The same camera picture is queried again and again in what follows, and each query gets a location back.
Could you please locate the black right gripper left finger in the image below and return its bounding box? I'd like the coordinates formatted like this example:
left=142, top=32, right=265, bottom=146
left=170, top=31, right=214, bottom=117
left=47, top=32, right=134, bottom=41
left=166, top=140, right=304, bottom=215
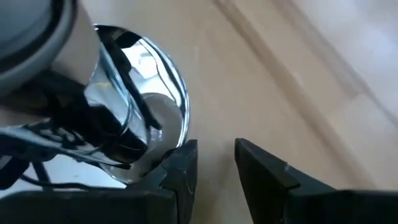
left=0, top=139, right=198, bottom=224

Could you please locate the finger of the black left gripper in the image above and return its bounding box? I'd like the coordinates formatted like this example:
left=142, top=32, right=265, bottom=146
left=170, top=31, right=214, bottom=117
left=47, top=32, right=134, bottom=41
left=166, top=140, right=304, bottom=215
left=0, top=70, right=103, bottom=156

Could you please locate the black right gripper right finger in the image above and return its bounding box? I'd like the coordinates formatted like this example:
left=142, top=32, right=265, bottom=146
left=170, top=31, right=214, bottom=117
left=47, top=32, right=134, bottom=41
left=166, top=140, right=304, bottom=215
left=234, top=138, right=398, bottom=224

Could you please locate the chrome lamp socket base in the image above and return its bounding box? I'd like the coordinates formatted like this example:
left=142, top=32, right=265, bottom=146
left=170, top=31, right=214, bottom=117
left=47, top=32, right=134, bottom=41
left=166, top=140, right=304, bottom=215
left=83, top=24, right=191, bottom=185

